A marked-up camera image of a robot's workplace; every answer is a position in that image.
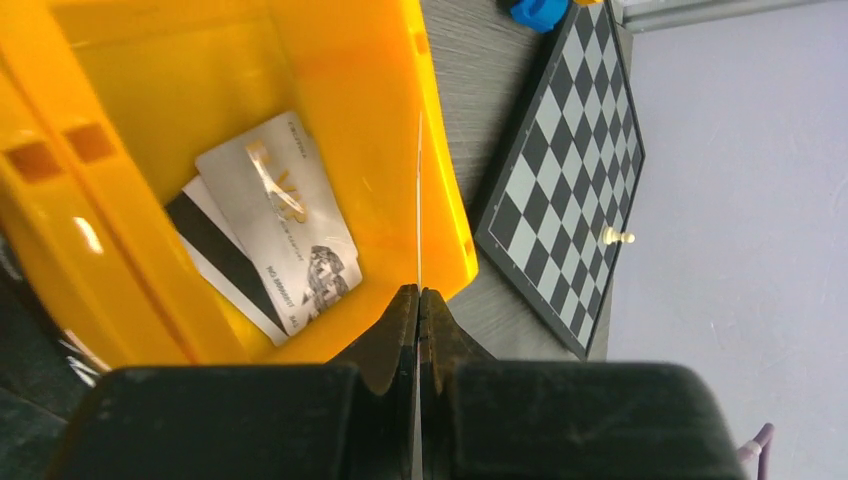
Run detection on yellow bin with cards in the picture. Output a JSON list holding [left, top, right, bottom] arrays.
[[48, 1, 478, 362]]

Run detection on black and white chessboard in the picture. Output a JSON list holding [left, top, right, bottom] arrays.
[[470, 1, 645, 359]]

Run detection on white card with magnetic stripe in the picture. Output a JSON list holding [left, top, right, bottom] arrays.
[[411, 111, 424, 480]]

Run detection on white chess piece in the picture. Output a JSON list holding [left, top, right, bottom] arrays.
[[601, 226, 636, 245]]

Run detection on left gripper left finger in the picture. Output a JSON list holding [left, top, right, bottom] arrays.
[[47, 285, 419, 479]]

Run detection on blue and yellow toy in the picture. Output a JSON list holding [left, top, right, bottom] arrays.
[[499, 0, 603, 33]]

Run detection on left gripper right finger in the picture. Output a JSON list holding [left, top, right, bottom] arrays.
[[419, 289, 744, 479]]

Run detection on yellow bin with black item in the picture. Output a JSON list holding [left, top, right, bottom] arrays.
[[0, 52, 193, 372]]

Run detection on cards in yellow bin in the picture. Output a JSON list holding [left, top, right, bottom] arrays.
[[165, 111, 363, 345]]

